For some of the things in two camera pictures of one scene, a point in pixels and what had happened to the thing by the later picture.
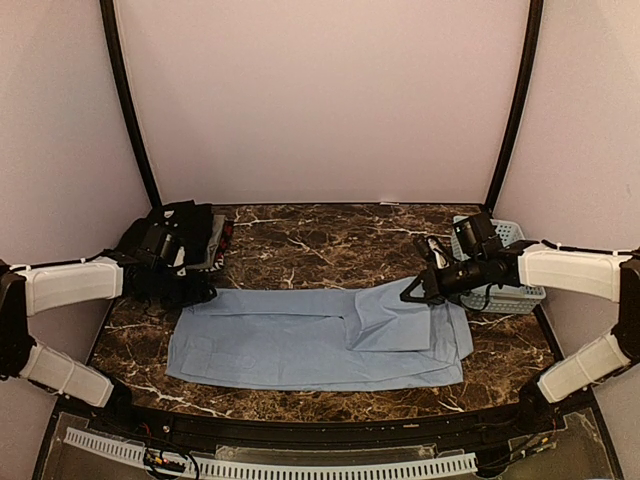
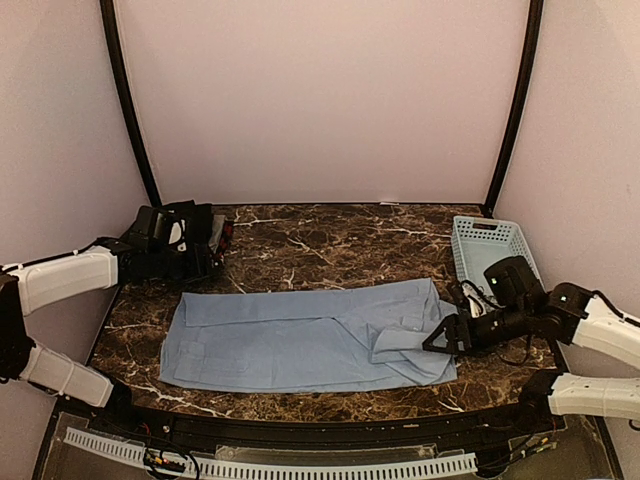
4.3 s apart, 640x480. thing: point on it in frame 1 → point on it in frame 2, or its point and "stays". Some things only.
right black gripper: x=433 y=284 → x=453 y=325
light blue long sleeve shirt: x=332 y=339 stays
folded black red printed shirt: x=225 y=244 stays
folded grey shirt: x=214 y=241 stays
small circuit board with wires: x=154 y=458 stays
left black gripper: x=198 y=291 → x=200 y=266
